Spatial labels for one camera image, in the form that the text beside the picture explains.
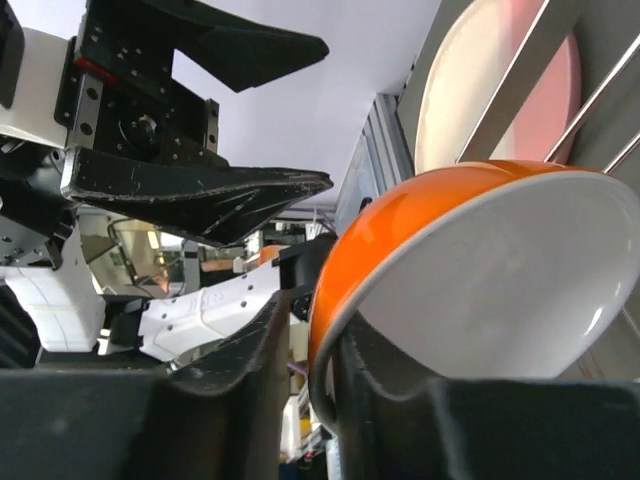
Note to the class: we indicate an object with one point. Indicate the chrome wire dish rack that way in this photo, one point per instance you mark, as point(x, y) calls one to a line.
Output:
point(545, 26)

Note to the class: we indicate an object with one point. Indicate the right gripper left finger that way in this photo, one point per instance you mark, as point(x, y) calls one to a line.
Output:
point(217, 418)

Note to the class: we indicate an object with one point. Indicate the orange white bowl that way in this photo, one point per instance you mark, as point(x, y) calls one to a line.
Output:
point(481, 270)

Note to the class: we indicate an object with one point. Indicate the pink cream floral plate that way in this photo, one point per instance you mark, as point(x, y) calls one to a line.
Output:
point(469, 62)

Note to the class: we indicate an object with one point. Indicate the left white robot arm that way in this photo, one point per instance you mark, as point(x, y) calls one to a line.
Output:
point(42, 261)

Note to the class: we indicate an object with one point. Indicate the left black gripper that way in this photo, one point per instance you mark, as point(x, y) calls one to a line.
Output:
point(117, 95)

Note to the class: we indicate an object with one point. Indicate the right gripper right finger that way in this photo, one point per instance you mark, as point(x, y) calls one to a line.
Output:
point(398, 421)

